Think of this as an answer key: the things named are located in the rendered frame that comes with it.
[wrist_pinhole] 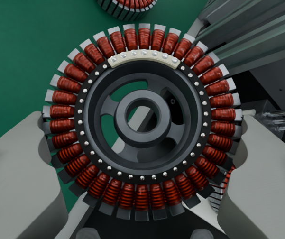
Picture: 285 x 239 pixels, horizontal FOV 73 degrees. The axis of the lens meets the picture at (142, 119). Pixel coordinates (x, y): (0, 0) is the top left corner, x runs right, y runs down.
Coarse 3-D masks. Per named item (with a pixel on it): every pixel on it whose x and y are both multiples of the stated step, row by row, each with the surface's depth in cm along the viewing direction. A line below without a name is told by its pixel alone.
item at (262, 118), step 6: (252, 102) 39; (258, 102) 37; (264, 102) 36; (240, 108) 40; (246, 108) 39; (252, 108) 38; (258, 108) 36; (264, 108) 35; (270, 108) 36; (258, 114) 35; (264, 114) 35; (258, 120) 35; (264, 120) 35; (270, 120) 36; (264, 126) 35; (270, 126) 36; (276, 126) 37; (276, 132) 37; (282, 132) 37
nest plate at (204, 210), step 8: (200, 200) 32; (208, 200) 33; (192, 208) 32; (200, 208) 32; (208, 208) 33; (200, 216) 32; (208, 216) 33; (216, 216) 34; (216, 224) 34; (224, 232) 34
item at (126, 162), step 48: (96, 48) 11; (144, 48) 11; (192, 48) 11; (48, 96) 11; (96, 96) 12; (144, 96) 11; (192, 96) 11; (48, 144) 10; (96, 144) 11; (144, 144) 12; (192, 144) 11; (96, 192) 10; (144, 192) 10; (192, 192) 10
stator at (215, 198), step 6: (234, 168) 31; (228, 174) 31; (228, 180) 30; (216, 186) 32; (222, 186) 30; (216, 192) 32; (222, 192) 30; (210, 198) 32; (216, 198) 31; (216, 204) 31; (216, 210) 32
